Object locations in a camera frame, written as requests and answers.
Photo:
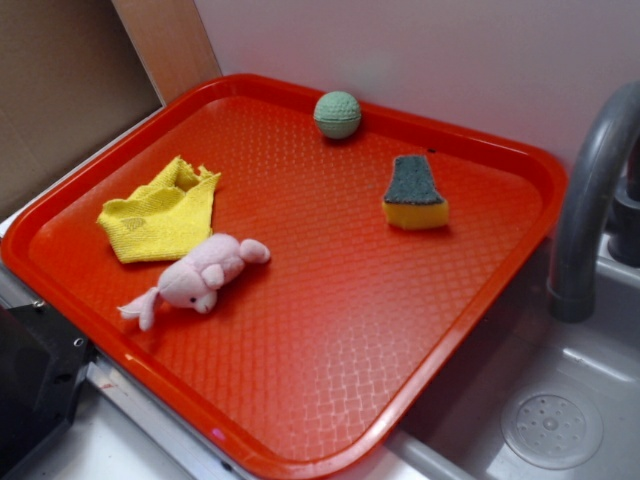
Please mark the pink plush bunny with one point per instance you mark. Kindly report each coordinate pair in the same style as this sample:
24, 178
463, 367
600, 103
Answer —
193, 282

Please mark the red plastic tray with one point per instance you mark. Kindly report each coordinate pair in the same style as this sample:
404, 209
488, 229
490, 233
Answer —
307, 362

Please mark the yellow sponge with green scourer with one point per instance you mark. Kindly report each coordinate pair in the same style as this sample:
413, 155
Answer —
412, 201

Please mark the green dimpled ball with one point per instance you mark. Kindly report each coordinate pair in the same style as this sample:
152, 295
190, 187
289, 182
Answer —
337, 115

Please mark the yellow cloth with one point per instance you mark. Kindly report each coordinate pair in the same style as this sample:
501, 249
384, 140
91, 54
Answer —
164, 219

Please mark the grey toy sink basin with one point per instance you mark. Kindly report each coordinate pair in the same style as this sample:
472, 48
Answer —
528, 397

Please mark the grey toy faucet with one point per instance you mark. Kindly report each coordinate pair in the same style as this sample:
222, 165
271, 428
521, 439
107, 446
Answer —
603, 194

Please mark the brown cardboard panel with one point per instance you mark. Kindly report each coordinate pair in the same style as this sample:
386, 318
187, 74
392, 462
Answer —
76, 74

